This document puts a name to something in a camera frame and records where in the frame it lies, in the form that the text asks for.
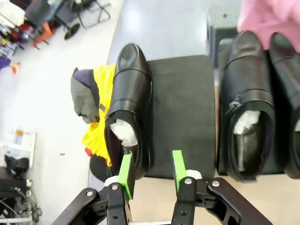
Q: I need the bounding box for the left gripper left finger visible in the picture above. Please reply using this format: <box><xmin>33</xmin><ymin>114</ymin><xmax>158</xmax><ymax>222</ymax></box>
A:
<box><xmin>50</xmin><ymin>153</ymin><xmax>137</xmax><ymax>225</ymax></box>

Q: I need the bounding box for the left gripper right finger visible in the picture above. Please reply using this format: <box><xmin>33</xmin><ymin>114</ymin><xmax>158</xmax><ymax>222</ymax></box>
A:
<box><xmin>171</xmin><ymin>150</ymin><xmax>274</xmax><ymax>225</ymax></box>

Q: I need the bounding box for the black leather shoe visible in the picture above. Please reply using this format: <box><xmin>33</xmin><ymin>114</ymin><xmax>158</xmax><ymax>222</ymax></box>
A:
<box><xmin>219</xmin><ymin>30</ymin><xmax>276</xmax><ymax>181</ymax></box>
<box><xmin>269</xmin><ymin>32</ymin><xmax>300</xmax><ymax>179</ymax></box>
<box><xmin>104</xmin><ymin>43</ymin><xmax>154</xmax><ymax>180</ymax></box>

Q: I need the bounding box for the narrow black shoe stand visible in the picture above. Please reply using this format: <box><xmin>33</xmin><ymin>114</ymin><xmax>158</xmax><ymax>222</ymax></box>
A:
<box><xmin>143</xmin><ymin>54</ymin><xmax>216</xmax><ymax>180</ymax></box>

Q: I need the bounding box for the black round seat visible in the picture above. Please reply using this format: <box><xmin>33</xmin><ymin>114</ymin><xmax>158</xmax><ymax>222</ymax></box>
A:
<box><xmin>90</xmin><ymin>154</ymin><xmax>114</xmax><ymax>183</ymax></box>

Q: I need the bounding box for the black bag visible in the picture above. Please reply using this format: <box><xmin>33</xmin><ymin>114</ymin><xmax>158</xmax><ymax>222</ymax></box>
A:
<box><xmin>3</xmin><ymin>154</ymin><xmax>30</xmax><ymax>175</ymax></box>

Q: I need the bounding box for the white box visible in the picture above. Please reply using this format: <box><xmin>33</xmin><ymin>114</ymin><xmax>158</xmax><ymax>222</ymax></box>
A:
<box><xmin>8</xmin><ymin>130</ymin><xmax>38</xmax><ymax>162</ymax></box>

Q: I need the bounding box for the grey purple jacket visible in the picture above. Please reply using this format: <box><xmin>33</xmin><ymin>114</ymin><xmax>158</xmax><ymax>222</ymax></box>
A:
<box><xmin>70</xmin><ymin>67</ymin><xmax>102</xmax><ymax>124</ymax></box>

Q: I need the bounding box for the yellow cloth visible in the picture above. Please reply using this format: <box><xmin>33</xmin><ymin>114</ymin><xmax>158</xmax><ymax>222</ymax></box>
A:
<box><xmin>81</xmin><ymin>64</ymin><xmax>118</xmax><ymax>167</ymax></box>

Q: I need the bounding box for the light grey plastic stool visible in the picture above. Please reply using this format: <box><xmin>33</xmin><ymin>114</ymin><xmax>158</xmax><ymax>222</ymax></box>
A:
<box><xmin>205</xmin><ymin>5</ymin><xmax>241</xmax><ymax>57</ymax></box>

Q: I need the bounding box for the orange stool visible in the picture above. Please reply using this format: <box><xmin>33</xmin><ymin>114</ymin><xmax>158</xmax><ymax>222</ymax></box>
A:
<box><xmin>31</xmin><ymin>21</ymin><xmax>52</xmax><ymax>46</ymax></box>

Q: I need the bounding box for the person in pink hoodie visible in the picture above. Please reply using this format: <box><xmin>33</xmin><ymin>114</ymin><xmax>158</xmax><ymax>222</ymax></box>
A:
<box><xmin>236</xmin><ymin>0</ymin><xmax>300</xmax><ymax>53</ymax></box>

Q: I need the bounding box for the black office chair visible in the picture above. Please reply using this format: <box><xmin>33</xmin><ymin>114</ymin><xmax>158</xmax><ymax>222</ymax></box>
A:
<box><xmin>24</xmin><ymin>0</ymin><xmax>82</xmax><ymax>41</ymax></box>

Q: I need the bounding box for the colourful clothes pile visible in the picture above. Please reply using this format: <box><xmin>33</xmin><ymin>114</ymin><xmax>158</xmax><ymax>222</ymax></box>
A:
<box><xmin>0</xmin><ymin>0</ymin><xmax>27</xmax><ymax>56</ymax></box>

